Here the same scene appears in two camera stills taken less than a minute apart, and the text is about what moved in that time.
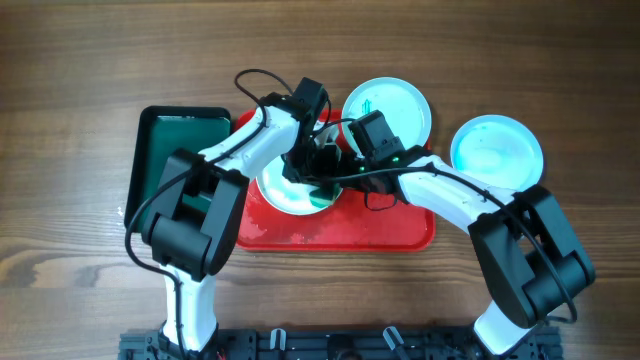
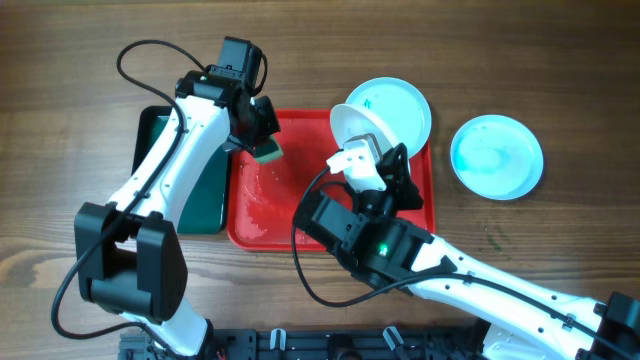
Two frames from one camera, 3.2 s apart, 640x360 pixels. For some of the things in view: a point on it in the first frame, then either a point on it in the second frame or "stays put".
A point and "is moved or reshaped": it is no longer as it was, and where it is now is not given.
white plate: x=404 y=107 stays put
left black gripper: x=327 y=170 to x=270 y=125
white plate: x=284 y=195 to x=349 y=122
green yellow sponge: x=322 y=198 is moved or reshaped
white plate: x=498 y=150 stays put
